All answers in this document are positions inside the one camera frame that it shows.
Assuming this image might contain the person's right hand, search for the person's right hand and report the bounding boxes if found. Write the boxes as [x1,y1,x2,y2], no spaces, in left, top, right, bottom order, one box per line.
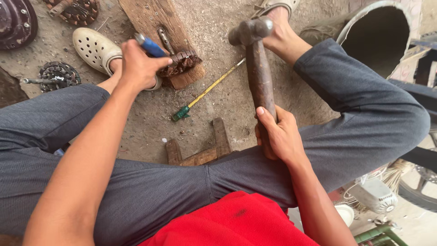
[254,106,308,165]

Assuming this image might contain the person's left hand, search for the person's left hand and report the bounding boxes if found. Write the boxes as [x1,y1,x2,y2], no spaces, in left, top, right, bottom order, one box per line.
[119,39,173,91]

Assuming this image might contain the blue-handled chisel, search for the blue-handled chisel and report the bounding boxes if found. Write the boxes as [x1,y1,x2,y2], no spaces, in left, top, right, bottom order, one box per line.
[134,32,179,67]

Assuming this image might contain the wooden-handled steel hammer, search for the wooden-handled steel hammer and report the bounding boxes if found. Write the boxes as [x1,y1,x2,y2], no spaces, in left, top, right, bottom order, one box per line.
[228,16,279,161]

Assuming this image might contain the copper-wound stator with shaft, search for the copper-wound stator with shaft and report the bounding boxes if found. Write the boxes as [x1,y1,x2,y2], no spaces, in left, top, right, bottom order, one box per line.
[42,0,100,27]
[157,27,203,78]

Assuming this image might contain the white perforated clog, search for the white perforated clog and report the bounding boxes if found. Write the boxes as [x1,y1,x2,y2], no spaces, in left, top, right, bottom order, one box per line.
[72,27,163,91]

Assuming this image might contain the worn wooden plank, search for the worn wooden plank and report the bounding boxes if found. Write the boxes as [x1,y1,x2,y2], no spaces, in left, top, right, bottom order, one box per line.
[118,0,206,90]

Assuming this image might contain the low wooden stool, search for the low wooden stool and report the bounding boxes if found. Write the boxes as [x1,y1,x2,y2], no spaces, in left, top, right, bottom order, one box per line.
[165,118,233,167]

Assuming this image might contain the stripped stator with shaft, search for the stripped stator with shaft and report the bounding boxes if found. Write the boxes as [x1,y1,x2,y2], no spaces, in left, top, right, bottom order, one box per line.
[21,61,82,93]

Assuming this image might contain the person's grey trousers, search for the person's grey trousers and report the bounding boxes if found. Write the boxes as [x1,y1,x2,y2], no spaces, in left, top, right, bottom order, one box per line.
[0,38,431,246]

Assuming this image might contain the person's red shirt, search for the person's red shirt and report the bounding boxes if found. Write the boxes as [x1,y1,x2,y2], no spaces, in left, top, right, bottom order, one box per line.
[137,190,320,246]

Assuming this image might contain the white bowl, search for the white bowl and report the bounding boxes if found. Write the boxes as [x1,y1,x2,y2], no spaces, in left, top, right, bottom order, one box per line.
[334,204,356,228]

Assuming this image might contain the white fan motor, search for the white fan motor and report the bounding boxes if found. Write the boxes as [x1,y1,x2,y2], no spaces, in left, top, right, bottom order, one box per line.
[343,177,399,215]

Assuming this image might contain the straw broom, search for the straw broom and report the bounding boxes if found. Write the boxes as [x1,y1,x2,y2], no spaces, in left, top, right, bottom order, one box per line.
[381,159,415,193]

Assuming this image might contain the dark maroon fan motor cover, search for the dark maroon fan motor cover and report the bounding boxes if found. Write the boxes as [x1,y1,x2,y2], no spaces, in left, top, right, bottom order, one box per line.
[0,0,39,51]

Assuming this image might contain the beige sandal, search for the beige sandal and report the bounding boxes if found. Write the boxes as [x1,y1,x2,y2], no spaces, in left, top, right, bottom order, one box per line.
[251,0,301,20]

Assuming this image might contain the large white hollow drum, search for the large white hollow drum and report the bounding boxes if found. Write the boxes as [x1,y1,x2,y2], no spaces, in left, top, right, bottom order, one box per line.
[336,0,423,80]

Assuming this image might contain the green metal stand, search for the green metal stand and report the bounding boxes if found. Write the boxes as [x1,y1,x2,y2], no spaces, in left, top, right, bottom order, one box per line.
[354,224,409,246]

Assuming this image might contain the black rubber tyre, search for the black rubber tyre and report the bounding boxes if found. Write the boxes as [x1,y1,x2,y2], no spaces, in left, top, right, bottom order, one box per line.
[397,164,437,213]

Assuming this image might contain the yellow tool with green handle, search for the yellow tool with green handle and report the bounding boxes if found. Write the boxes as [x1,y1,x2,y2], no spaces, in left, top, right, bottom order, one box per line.
[172,57,246,122]

